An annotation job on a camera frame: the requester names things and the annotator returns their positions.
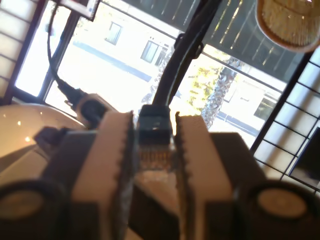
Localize blue network cable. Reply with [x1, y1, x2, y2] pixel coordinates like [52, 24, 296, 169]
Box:
[134, 0, 225, 175]

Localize lattice screen panel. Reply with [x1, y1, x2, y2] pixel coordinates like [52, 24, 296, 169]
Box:
[249, 47, 320, 193]
[0, 0, 48, 103]

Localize dark framed panel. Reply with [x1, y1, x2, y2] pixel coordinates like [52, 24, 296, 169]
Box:
[56, 0, 102, 22]

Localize woven pendant lamp shade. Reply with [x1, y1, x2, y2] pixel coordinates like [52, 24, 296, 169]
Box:
[254, 0, 320, 54]

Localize black elbow connector cable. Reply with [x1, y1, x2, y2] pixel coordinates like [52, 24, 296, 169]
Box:
[46, 7, 107, 125]

